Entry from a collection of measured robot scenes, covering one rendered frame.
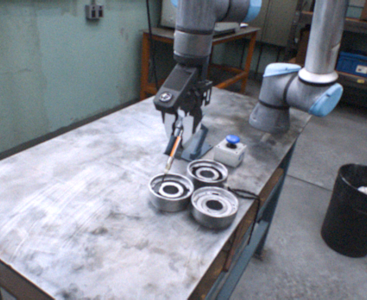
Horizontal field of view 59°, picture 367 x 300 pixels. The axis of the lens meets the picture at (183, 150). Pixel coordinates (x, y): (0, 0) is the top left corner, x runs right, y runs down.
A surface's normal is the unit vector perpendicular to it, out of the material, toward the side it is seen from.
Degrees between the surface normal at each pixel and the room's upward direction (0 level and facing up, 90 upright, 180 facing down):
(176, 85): 32
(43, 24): 90
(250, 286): 0
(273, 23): 90
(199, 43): 90
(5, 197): 0
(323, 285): 0
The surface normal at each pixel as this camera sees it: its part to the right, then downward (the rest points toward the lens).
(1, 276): 0.11, -0.87
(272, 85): -0.77, 0.23
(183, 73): -0.16, -0.54
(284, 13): -0.50, 0.37
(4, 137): 0.86, 0.33
